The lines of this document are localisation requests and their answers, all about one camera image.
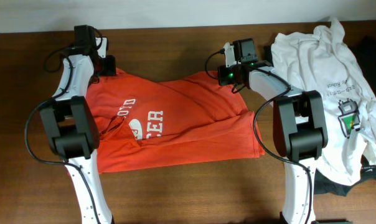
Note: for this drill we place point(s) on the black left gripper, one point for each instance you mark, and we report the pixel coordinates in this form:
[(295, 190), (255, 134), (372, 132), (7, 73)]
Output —
[(110, 69)]

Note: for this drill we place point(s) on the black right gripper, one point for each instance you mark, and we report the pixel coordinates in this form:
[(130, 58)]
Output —
[(223, 79)]

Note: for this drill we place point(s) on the red printed t-shirt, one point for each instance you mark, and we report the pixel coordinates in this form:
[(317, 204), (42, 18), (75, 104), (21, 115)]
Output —
[(145, 124)]

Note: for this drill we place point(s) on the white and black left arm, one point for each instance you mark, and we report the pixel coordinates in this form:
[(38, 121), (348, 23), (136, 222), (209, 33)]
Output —
[(73, 134)]

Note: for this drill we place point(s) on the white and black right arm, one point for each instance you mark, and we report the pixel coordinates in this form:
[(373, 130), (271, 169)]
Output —
[(299, 132)]

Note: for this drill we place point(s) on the white crumpled t-shirt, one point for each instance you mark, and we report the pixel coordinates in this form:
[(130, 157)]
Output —
[(321, 61)]

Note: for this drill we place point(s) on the black garment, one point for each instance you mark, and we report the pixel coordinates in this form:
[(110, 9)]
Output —
[(365, 53)]

